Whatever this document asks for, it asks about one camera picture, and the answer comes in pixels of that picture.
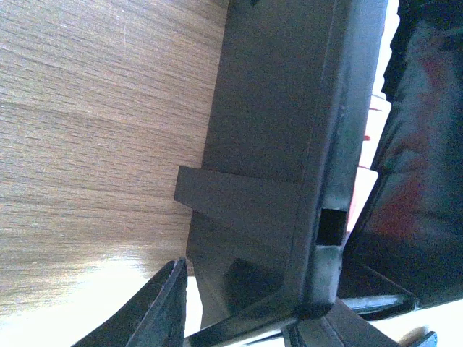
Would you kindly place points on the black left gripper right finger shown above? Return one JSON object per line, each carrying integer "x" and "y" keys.
{"x": 344, "y": 323}

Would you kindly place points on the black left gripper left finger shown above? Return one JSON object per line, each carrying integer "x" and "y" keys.
{"x": 154, "y": 316}

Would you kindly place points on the black left card bin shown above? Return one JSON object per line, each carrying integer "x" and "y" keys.
{"x": 271, "y": 199}

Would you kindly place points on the red white card stack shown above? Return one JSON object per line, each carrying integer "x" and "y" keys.
{"x": 377, "y": 115}

